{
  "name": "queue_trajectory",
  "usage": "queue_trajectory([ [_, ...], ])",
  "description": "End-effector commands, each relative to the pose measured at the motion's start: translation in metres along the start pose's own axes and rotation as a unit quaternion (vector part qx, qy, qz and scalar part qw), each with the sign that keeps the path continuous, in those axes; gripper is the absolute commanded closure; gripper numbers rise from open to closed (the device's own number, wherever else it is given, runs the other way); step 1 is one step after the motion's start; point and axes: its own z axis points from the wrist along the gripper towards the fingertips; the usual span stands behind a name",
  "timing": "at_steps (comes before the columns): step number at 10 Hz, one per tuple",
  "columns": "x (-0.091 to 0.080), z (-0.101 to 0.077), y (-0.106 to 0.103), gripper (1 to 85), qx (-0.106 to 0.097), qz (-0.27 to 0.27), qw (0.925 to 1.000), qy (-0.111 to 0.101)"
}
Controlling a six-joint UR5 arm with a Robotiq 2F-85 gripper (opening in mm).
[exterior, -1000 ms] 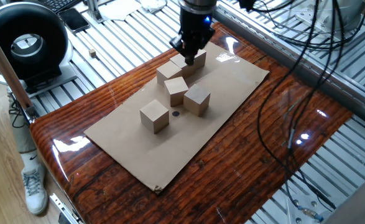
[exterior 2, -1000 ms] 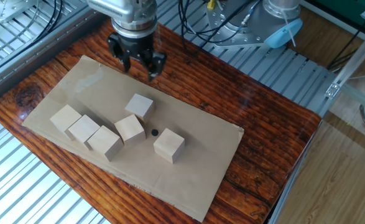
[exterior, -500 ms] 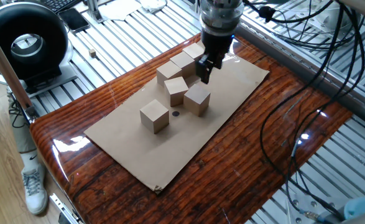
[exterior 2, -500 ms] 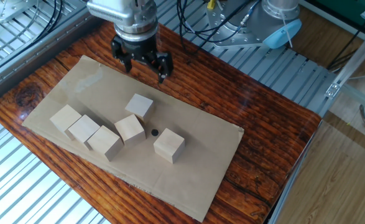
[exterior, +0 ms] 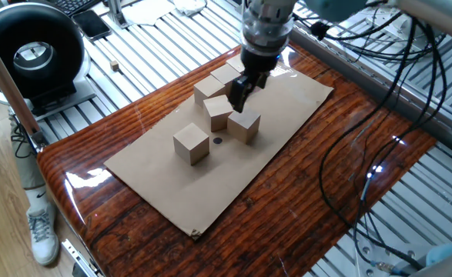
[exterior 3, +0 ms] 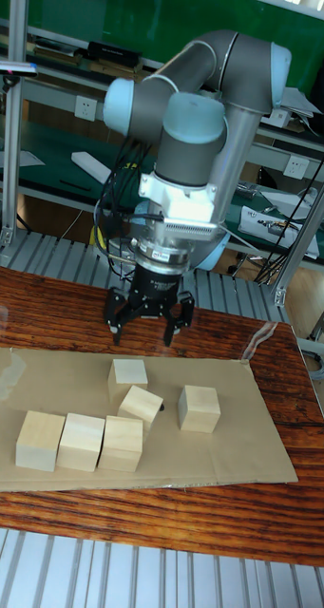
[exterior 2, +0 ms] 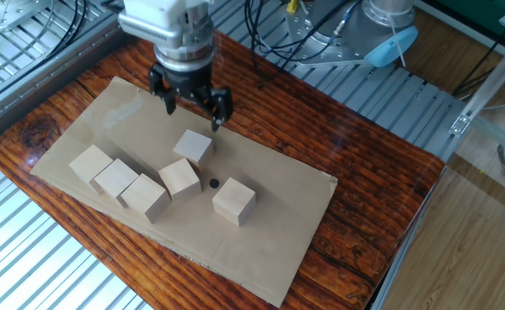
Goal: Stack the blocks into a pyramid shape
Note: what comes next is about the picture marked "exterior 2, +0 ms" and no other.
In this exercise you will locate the glossy wood-grain board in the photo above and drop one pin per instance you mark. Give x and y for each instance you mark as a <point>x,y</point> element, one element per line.
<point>321,129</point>

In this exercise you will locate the black round dot sticker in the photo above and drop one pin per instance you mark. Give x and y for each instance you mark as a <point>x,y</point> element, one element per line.
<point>214,184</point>

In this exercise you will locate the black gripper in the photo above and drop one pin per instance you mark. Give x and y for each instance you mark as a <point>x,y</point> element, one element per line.
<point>187,84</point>

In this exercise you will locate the wooden cube block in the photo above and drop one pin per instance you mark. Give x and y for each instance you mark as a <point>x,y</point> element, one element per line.
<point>115,178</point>
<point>145,196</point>
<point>179,178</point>
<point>89,163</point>
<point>234,200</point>
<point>193,146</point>

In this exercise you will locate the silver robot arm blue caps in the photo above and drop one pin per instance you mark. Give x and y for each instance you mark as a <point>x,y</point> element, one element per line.
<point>383,13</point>

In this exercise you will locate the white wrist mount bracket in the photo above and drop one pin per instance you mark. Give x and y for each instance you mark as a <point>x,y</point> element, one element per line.
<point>157,21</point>

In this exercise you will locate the yellow plug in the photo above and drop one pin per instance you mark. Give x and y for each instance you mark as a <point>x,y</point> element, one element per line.
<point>292,5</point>

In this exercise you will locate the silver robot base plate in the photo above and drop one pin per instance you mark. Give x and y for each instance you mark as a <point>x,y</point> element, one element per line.
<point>316,47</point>

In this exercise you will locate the silver perforated mounting plate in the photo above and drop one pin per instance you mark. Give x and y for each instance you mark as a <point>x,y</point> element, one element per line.
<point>7,15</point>

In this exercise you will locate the green board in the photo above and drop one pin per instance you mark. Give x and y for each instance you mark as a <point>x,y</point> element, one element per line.
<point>471,13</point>

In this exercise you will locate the brown cardboard sheet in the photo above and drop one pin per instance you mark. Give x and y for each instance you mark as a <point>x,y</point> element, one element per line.
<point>256,258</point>

